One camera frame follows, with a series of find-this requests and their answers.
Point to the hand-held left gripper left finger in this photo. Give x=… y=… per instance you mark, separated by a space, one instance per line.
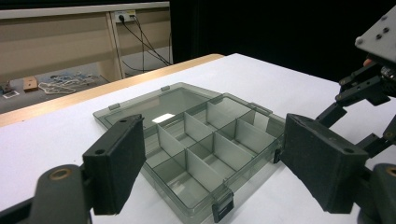
x=116 y=158

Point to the grey clear plastic compartment box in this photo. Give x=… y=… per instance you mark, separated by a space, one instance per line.
x=199 y=146

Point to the black curtain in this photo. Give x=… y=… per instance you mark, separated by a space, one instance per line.
x=280 y=31

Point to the light wooden shelf unit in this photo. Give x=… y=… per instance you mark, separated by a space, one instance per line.
x=62 y=40

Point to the white wall socket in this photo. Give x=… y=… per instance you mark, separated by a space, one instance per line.
x=125 y=15

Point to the small brown cardboard box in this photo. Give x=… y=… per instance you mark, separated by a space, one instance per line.
x=30 y=84

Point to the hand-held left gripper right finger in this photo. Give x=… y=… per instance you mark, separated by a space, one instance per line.
x=323 y=161

